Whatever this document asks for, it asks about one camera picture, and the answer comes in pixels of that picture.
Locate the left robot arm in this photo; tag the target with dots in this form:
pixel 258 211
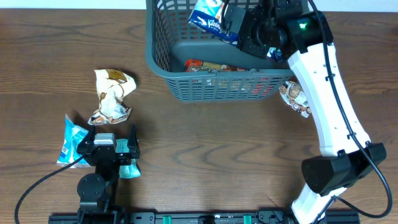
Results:
pixel 97 191

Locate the crumpled cream snack bag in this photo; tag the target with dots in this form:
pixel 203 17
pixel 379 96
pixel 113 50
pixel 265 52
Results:
pixel 112 87

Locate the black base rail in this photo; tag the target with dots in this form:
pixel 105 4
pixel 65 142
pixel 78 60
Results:
pixel 259 217

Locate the grey plastic basket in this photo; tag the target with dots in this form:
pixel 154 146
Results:
pixel 171 41

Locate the teal plastic packet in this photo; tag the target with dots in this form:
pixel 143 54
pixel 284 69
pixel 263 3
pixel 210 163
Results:
pixel 131 171

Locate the cookie snack bag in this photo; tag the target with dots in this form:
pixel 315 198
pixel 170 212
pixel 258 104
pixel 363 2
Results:
pixel 294 96

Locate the orange spaghetti packet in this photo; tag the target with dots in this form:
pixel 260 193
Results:
pixel 194 65

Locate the blue plastic packet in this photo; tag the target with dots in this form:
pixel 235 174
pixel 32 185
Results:
pixel 74 134

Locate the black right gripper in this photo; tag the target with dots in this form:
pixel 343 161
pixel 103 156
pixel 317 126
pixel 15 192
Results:
pixel 249 47

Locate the blue tissue multipack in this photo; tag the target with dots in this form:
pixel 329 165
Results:
pixel 206 16

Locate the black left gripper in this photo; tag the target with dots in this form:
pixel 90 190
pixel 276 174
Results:
pixel 125 158

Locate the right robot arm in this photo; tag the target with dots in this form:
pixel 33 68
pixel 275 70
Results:
pixel 306 43

